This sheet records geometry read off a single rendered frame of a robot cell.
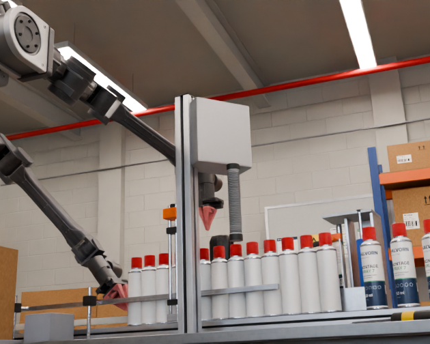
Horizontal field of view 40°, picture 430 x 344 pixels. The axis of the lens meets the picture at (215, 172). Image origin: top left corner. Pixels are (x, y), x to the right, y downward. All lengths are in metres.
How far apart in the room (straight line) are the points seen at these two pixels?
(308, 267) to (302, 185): 4.71
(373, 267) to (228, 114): 0.57
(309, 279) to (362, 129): 4.70
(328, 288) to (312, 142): 4.89
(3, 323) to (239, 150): 0.85
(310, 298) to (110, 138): 5.83
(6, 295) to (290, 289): 0.84
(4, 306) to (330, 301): 0.94
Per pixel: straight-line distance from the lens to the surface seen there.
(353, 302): 1.58
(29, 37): 1.35
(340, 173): 6.22
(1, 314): 1.86
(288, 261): 1.58
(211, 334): 1.17
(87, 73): 1.46
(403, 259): 1.50
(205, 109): 1.65
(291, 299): 1.57
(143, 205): 6.86
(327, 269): 1.55
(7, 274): 1.89
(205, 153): 1.60
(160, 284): 1.76
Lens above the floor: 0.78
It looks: 17 degrees up
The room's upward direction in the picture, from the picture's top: 2 degrees counter-clockwise
